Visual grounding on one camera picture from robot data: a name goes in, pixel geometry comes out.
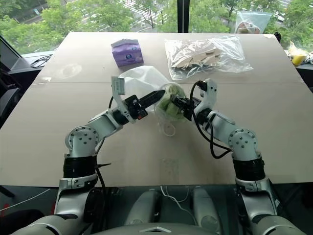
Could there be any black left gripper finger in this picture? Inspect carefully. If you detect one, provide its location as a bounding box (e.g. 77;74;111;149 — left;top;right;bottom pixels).
139;90;167;103
143;94;165;110

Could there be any clear zip bag with items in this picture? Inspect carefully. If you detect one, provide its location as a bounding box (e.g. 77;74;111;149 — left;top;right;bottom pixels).
234;10;273;35

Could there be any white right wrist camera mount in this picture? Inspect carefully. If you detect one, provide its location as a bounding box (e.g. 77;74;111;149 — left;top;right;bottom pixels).
194;78;219;116

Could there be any grey rounded robot leg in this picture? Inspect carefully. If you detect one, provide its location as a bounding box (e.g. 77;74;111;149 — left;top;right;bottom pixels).
127;189;162;225
192;186;222;229

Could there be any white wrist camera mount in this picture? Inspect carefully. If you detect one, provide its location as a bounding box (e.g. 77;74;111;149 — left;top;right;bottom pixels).
194;78;219;116
111;75;137;124

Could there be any thin white floor cable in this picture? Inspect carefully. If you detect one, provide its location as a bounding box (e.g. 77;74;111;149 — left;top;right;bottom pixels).
0;187;59;212

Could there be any black angled panel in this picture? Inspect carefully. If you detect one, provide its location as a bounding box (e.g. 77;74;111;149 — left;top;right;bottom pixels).
0;35;23;72

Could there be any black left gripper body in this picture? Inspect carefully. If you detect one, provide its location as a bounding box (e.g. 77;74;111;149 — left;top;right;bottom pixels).
126;94;149;121

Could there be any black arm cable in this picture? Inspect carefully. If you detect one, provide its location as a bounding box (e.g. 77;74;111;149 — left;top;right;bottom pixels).
93;96;116;222
189;81;232;159

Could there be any purple tissue pack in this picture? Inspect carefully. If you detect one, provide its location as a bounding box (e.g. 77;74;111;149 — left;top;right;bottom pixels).
110;38;144;68

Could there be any translucent white drawstring bag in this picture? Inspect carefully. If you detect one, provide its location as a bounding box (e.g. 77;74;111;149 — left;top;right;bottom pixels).
119;65;188;138

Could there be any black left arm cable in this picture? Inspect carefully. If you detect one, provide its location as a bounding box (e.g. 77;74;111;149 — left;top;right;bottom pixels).
93;96;116;222

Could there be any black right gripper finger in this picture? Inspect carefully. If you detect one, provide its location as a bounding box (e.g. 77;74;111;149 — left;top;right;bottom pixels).
172;102;186;116
169;96;188;106

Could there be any clear bag of cardboard pieces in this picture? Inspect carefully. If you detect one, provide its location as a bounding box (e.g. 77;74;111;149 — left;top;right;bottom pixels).
164;36;254;81

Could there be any green towel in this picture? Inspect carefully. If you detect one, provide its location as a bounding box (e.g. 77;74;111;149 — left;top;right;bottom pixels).
157;83;187;121

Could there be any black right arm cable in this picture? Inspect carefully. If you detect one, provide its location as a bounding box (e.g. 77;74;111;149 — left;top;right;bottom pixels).
189;81;232;159

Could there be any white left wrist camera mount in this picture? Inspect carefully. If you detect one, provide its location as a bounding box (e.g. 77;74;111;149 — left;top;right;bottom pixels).
111;75;137;124

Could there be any silver robot torso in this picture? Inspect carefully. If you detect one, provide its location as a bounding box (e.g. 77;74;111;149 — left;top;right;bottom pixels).
0;214;313;235

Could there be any thin black cable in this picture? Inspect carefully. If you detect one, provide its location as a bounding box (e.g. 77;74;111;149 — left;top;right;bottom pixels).
30;54;53;69

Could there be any white cable under table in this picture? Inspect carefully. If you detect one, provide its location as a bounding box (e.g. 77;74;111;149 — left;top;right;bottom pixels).
160;185;195;212

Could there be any black window frame post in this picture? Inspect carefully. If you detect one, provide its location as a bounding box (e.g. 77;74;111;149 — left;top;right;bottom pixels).
177;0;191;34

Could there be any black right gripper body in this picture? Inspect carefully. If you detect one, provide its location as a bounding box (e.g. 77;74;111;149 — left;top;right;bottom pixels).
181;97;197;121

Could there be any yellow round object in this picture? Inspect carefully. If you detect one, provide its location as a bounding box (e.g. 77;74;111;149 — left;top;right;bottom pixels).
292;54;307;66

